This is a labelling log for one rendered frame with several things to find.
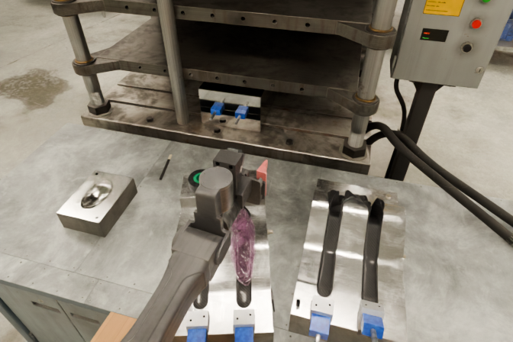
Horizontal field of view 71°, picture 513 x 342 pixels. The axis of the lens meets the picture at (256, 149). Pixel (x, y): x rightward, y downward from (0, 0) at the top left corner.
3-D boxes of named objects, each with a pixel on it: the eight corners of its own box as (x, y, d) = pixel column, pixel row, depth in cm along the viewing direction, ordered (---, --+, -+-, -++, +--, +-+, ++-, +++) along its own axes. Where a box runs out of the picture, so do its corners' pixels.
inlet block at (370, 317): (386, 362, 70) (392, 337, 70) (359, 356, 71) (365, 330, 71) (379, 326, 83) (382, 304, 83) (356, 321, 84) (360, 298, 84)
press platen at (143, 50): (379, 146, 135) (389, 106, 123) (78, 99, 161) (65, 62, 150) (379, 54, 197) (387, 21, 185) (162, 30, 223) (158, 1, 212)
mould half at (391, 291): (397, 361, 84) (413, 335, 76) (288, 331, 89) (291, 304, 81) (392, 204, 122) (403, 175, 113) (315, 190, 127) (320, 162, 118)
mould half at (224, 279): (272, 342, 87) (274, 321, 80) (165, 346, 87) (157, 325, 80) (262, 192, 126) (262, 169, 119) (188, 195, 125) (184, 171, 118)
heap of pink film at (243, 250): (257, 285, 93) (257, 268, 88) (188, 288, 92) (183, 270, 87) (253, 208, 113) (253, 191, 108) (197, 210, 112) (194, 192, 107)
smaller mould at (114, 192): (104, 237, 111) (98, 223, 107) (63, 227, 114) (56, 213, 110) (137, 191, 126) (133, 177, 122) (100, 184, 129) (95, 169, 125)
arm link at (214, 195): (198, 161, 64) (162, 208, 55) (243, 172, 62) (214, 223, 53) (203, 206, 71) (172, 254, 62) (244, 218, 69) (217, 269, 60)
